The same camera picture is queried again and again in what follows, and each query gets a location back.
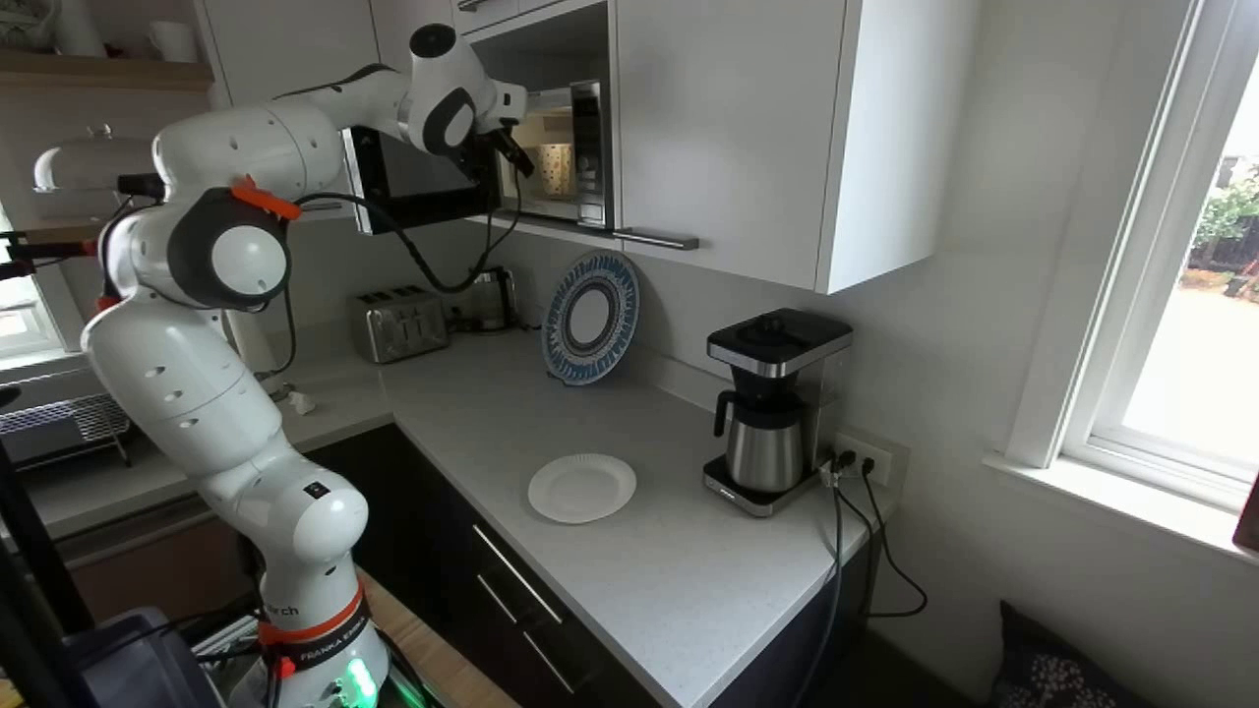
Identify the steel toaster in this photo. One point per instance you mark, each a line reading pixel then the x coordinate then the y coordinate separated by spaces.
pixel 402 324

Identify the white double wall outlet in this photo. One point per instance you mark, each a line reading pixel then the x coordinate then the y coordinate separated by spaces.
pixel 877 458

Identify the white framed window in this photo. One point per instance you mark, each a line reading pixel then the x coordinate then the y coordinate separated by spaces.
pixel 1182 330

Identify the dark blue box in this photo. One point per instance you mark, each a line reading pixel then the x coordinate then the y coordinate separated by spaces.
pixel 138 663

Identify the blue patterned decorative plate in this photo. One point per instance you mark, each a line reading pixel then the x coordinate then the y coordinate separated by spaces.
pixel 593 319

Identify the glass electric kettle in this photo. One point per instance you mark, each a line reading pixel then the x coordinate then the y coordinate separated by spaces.
pixel 490 302

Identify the stainless steel microwave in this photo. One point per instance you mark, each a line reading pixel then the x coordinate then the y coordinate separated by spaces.
pixel 593 159

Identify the plain white plate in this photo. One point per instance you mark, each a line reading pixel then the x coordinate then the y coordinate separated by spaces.
pixel 581 491

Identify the dark lower cabinet drawers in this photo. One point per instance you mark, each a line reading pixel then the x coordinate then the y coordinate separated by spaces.
pixel 436 553

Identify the white rounded appliance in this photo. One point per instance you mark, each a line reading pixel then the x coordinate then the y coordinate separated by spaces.
pixel 65 163

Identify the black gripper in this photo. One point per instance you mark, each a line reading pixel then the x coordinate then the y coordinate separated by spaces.
pixel 509 147

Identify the wooden wall shelf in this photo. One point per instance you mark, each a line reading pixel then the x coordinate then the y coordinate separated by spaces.
pixel 104 73

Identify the white cup on shelf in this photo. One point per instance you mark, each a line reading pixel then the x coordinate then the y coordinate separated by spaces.
pixel 175 41

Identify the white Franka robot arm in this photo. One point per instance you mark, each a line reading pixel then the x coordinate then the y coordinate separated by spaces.
pixel 199 378

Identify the dark patterned cushion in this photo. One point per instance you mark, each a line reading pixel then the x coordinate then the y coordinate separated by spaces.
pixel 1050 672

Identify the black tripod pole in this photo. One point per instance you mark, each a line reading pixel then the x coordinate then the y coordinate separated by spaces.
pixel 24 566

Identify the white upper cabinet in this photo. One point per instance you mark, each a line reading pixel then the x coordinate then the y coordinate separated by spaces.
pixel 735 120

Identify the black and steel coffee maker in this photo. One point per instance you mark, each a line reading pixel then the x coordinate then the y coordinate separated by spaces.
pixel 770 436

